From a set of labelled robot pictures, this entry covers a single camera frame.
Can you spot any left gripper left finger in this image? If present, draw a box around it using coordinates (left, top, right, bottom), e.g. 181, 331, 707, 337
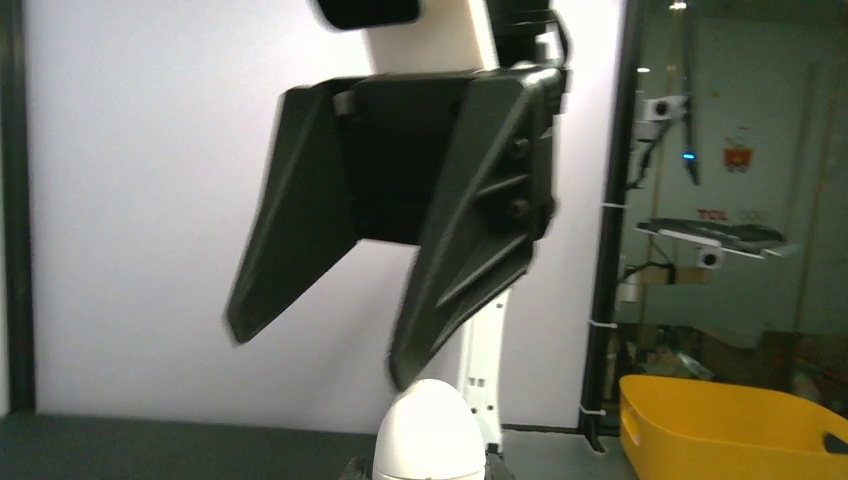
339, 456, 372, 480

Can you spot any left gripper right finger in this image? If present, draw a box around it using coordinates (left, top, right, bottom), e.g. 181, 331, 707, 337
484, 454, 516, 480

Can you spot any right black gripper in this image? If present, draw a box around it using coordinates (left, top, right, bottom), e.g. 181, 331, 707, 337
226, 66, 564, 391

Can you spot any white earbud case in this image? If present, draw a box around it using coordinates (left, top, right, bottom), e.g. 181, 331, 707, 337
372, 379, 487, 479

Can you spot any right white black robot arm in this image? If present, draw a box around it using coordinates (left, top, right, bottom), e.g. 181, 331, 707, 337
225, 1, 570, 454

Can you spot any monitor on arm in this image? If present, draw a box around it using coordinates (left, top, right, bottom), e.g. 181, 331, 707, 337
626, 1, 701, 191

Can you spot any yellow plastic bin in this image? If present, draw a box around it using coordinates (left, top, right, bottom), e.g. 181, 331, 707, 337
619, 375, 847, 479

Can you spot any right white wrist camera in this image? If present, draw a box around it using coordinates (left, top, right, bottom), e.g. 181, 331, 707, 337
313, 0, 500, 75

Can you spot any right black corner post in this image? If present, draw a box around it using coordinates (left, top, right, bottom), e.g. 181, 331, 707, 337
578, 1, 647, 455

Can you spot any black corner post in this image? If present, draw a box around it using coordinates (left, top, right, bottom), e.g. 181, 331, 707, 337
1, 1, 37, 414
578, 1, 647, 455

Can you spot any left black corner post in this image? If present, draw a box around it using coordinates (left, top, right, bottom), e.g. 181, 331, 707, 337
1, 1, 37, 414

